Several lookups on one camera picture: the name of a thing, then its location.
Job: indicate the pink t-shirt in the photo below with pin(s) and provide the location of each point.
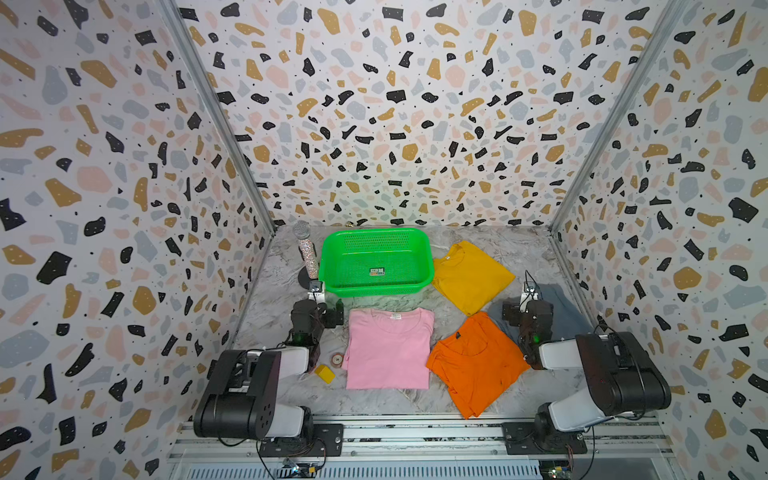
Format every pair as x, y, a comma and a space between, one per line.
388, 350

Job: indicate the circuit board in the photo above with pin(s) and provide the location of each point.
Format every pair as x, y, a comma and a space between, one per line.
555, 470
300, 470

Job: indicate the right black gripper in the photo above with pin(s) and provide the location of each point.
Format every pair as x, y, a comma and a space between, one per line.
514, 310

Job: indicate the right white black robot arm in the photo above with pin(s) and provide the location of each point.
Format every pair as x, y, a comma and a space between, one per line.
621, 379

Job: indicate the grey t-shirt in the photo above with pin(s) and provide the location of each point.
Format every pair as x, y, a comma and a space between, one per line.
567, 319

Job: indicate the green plastic basket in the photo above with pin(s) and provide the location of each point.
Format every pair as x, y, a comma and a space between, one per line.
376, 262

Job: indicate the yellow block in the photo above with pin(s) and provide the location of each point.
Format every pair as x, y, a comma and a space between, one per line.
325, 373

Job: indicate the orange t-shirt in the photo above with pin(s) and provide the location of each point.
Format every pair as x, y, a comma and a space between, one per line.
477, 363

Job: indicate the yellow t-shirt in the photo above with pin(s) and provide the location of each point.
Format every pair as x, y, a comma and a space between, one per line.
469, 278

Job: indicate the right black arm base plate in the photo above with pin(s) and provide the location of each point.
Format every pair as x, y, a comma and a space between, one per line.
529, 438

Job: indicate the small round tape roll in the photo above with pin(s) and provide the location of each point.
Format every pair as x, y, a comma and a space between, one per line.
337, 360

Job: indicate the left circuit board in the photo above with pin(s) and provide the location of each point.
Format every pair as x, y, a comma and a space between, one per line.
300, 470

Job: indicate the right circuit board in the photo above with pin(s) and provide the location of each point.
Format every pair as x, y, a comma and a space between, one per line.
555, 470

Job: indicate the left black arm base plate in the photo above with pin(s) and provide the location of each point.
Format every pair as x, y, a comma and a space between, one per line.
323, 440

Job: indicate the aluminium rail frame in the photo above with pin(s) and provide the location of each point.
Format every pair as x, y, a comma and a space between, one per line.
436, 446

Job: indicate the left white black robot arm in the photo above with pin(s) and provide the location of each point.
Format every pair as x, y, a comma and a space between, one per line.
240, 401

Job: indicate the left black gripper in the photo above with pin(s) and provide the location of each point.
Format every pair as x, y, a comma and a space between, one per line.
328, 315

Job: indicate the sprinkle-filled clear bottle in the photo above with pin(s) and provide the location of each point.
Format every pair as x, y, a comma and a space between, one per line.
308, 276

